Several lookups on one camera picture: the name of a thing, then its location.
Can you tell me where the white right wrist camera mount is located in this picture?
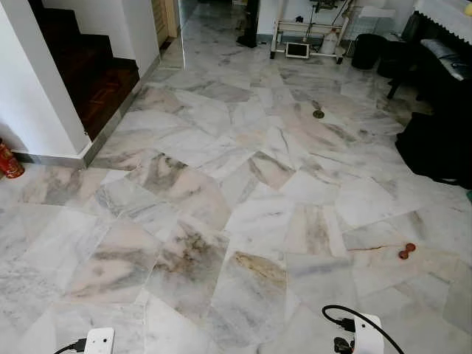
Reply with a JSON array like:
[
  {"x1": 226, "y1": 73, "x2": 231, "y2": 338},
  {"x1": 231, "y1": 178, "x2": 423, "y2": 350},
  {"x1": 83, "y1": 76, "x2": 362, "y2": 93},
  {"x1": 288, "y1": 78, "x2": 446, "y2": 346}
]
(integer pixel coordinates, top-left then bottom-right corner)
[{"x1": 353, "y1": 314, "x2": 385, "y2": 354}]

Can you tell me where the white plastic jug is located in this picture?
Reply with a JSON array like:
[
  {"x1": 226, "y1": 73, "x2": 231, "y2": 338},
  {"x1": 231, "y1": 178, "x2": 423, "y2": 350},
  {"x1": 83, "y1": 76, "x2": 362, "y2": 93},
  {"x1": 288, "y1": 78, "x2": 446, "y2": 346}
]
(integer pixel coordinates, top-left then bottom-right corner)
[{"x1": 322, "y1": 31, "x2": 339, "y2": 55}]

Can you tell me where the white lace cloth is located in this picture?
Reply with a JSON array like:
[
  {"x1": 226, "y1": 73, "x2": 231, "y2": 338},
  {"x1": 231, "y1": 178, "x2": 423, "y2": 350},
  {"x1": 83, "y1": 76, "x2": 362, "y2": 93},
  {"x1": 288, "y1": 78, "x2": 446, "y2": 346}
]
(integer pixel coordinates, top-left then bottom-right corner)
[{"x1": 413, "y1": 0, "x2": 472, "y2": 44}]

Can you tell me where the black bag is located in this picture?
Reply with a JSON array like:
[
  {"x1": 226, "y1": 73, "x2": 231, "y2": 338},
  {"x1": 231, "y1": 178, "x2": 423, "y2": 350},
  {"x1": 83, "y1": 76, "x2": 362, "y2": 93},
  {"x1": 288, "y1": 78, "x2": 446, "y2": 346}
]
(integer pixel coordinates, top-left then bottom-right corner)
[{"x1": 395, "y1": 111, "x2": 472, "y2": 189}]

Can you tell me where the red canister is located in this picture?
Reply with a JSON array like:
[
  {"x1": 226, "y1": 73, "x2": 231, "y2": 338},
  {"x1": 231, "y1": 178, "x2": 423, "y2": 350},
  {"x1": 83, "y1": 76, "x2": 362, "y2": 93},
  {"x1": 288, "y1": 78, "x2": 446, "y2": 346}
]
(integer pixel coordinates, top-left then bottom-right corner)
[{"x1": 0, "y1": 139, "x2": 25, "y2": 179}]

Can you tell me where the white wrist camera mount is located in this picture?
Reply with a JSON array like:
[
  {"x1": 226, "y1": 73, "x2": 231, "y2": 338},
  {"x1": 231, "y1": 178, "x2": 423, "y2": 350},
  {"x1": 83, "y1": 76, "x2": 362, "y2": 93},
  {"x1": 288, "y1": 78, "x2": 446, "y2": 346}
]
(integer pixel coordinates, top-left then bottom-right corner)
[
  {"x1": 353, "y1": 314, "x2": 385, "y2": 354},
  {"x1": 84, "y1": 328, "x2": 116, "y2": 354}
]

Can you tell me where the black bin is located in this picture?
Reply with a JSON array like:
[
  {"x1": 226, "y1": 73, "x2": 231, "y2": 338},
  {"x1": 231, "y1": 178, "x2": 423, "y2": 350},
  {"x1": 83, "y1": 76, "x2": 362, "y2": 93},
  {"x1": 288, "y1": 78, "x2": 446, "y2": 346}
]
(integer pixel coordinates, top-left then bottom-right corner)
[{"x1": 351, "y1": 33, "x2": 386, "y2": 71}]

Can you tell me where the black standing fan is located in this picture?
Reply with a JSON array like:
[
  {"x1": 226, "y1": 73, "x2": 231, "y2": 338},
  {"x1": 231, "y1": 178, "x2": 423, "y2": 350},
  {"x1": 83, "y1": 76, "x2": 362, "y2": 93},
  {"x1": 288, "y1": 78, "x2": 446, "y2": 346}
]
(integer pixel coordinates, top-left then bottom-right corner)
[{"x1": 236, "y1": 0, "x2": 261, "y2": 49}]

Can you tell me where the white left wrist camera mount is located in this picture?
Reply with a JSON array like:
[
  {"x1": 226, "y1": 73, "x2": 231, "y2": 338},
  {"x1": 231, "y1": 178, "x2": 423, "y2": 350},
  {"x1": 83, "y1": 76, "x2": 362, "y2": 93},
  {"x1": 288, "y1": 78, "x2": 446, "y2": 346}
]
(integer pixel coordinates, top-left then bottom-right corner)
[{"x1": 84, "y1": 328, "x2": 116, "y2": 354}]

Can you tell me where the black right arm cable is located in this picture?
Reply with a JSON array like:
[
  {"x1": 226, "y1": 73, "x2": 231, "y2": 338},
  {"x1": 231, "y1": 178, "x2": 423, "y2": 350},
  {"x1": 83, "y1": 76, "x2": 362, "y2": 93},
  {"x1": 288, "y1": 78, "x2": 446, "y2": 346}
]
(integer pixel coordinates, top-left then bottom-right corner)
[{"x1": 322, "y1": 305, "x2": 406, "y2": 354}]

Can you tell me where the dark wooden staircase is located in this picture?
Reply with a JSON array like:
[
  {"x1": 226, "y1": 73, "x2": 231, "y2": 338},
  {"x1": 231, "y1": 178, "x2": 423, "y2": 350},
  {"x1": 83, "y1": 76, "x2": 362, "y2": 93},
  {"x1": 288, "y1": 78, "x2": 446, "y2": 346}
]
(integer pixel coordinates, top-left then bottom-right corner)
[{"x1": 29, "y1": 0, "x2": 141, "y2": 141}]

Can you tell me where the white wheeled rack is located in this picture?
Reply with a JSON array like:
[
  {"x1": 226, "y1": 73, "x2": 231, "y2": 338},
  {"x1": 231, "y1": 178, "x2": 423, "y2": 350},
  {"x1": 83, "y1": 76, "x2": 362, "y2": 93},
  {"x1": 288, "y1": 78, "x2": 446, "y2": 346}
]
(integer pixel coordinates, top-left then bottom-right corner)
[{"x1": 270, "y1": 16, "x2": 351, "y2": 64}]

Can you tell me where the wooden door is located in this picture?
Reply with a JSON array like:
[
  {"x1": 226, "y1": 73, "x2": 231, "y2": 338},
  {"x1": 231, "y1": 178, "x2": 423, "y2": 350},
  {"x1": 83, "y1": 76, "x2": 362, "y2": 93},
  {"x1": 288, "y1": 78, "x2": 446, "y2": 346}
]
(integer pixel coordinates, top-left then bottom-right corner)
[{"x1": 152, "y1": 0, "x2": 180, "y2": 46}]

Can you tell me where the white framed flat device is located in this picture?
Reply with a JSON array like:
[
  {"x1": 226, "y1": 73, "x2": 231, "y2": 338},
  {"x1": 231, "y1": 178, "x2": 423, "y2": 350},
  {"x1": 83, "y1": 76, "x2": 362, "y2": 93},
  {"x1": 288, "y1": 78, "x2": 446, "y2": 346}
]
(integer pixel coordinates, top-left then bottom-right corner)
[{"x1": 286, "y1": 43, "x2": 311, "y2": 60}]

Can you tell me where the black bench grey cushion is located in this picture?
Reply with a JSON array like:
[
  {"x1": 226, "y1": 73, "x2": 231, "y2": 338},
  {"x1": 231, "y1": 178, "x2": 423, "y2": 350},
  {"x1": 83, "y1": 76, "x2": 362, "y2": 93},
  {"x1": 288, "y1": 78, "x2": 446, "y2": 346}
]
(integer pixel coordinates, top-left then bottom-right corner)
[{"x1": 387, "y1": 33, "x2": 472, "y2": 111}]

